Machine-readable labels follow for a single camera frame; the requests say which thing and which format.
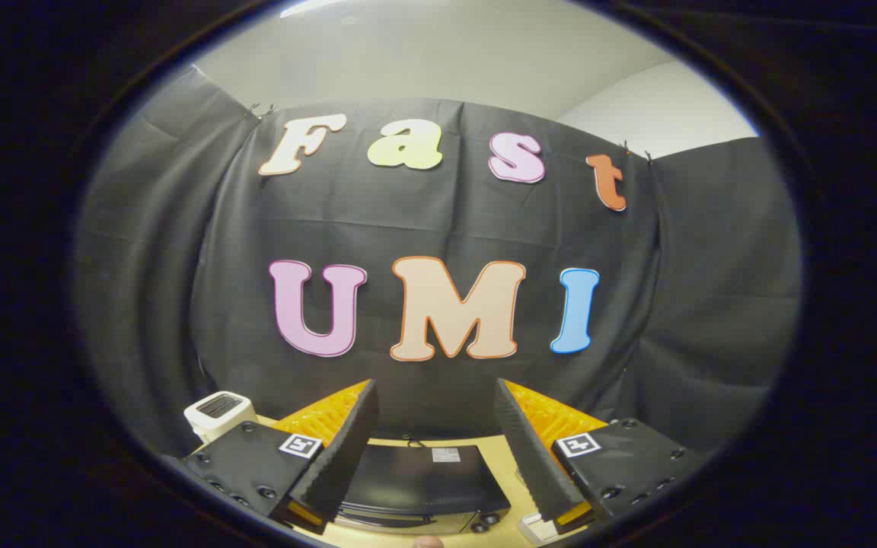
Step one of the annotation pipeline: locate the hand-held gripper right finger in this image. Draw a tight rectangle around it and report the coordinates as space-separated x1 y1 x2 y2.
493 378 706 534

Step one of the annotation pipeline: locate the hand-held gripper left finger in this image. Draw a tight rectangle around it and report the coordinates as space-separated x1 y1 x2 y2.
180 379 380 535

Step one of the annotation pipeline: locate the black toaster oven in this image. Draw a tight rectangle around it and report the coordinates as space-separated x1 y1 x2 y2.
334 444 513 536

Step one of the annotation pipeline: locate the white slot toaster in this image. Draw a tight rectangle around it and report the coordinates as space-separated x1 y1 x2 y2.
183 390 259 444

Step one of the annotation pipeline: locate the black backdrop cloth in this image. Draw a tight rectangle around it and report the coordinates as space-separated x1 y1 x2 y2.
73 65 803 457

